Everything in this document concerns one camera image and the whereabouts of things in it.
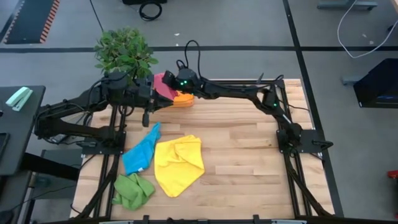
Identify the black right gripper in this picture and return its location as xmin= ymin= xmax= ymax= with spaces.
xmin=162 ymin=68 xmax=201 ymax=94

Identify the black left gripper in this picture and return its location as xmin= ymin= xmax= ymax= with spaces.
xmin=133 ymin=76 xmax=175 ymax=128

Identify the pink microfiber towel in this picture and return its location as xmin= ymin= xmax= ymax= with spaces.
xmin=153 ymin=73 xmax=180 ymax=101

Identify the orange microfiber towel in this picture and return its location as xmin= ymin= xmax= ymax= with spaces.
xmin=167 ymin=91 xmax=195 ymax=109

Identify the blue microfiber towel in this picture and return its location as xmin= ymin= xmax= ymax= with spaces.
xmin=121 ymin=122 xmax=162 ymax=176

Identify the yellow microfiber towel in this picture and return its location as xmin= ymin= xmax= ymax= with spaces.
xmin=154 ymin=134 xmax=206 ymax=198

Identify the green microfiber towel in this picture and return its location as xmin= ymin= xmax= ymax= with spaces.
xmin=111 ymin=173 xmax=156 ymax=212

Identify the green leafy plant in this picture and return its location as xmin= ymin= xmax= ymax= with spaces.
xmin=93 ymin=27 xmax=159 ymax=80

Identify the mint green stapler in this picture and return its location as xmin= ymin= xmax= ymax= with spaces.
xmin=5 ymin=86 xmax=34 ymax=112

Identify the black desk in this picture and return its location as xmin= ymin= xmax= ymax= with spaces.
xmin=0 ymin=85 xmax=47 ymax=177

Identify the black orange-striped floor mat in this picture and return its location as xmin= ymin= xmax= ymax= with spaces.
xmin=0 ymin=0 xmax=60 ymax=45

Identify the grey metal table foot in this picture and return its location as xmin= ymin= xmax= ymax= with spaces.
xmin=317 ymin=0 xmax=379 ymax=10

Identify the black case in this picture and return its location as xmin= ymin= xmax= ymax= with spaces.
xmin=353 ymin=58 xmax=398 ymax=109

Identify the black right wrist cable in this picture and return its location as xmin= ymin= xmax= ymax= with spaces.
xmin=175 ymin=39 xmax=201 ymax=78

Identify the coiled black cable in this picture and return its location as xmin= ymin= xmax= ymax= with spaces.
xmin=138 ymin=1 xmax=163 ymax=22

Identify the black aluminium table frame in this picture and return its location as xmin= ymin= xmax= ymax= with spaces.
xmin=70 ymin=79 xmax=345 ymax=224

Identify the white floor cable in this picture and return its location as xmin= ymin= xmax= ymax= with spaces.
xmin=337 ymin=0 xmax=398 ymax=59

